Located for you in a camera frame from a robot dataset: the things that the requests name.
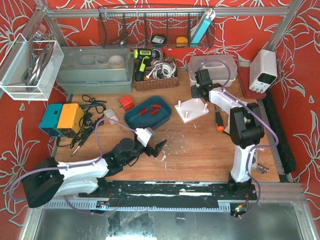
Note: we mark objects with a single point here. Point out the grey plastic storage box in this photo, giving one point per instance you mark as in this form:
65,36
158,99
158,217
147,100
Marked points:
87,70

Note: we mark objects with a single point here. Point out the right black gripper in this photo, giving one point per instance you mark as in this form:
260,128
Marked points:
195,91

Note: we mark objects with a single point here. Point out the teal power supply box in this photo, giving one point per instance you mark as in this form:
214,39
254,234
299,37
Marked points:
50,120

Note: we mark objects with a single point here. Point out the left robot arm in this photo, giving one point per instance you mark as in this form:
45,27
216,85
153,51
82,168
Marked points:
50,179

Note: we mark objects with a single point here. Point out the green yellow cordless drill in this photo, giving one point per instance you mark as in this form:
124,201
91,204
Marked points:
145,57

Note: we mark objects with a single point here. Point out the white clear lidded toolbox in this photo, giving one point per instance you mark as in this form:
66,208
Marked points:
220,67

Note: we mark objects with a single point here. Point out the metal L-shaped bracket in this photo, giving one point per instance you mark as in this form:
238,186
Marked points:
262,169

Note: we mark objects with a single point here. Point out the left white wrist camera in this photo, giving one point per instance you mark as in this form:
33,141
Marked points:
144,135

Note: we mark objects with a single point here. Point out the red cube box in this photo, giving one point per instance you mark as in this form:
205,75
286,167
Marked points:
126,103

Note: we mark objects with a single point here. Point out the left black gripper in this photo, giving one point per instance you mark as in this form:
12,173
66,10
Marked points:
149,150

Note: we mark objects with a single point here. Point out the teal plastic tray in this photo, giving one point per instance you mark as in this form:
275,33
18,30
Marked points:
134,120

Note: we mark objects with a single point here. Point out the white four-peg base plate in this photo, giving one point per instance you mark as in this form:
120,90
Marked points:
191,109

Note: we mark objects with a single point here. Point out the soldering iron pen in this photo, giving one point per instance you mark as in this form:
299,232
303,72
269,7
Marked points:
77,148

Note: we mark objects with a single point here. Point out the white bench power supply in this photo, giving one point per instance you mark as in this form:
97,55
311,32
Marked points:
262,71

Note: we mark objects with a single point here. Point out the yellow tape measure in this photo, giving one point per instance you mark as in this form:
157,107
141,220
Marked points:
181,42

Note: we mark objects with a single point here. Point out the black wire wall basket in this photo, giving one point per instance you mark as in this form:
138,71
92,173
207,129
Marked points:
133,26

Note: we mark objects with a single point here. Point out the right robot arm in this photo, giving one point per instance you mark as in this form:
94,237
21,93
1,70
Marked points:
245,130

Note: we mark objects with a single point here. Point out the red mat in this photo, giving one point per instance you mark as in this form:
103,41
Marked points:
243,74

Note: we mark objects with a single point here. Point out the clear acrylic bin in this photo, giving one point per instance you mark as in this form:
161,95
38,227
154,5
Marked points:
30,74

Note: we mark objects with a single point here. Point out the blue white book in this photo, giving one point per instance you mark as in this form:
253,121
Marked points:
198,31

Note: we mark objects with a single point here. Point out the red spring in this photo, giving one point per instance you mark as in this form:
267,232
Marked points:
143,111
154,111
156,105

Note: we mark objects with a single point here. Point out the woven brown basket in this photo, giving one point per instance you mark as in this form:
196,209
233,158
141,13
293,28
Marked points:
154,84

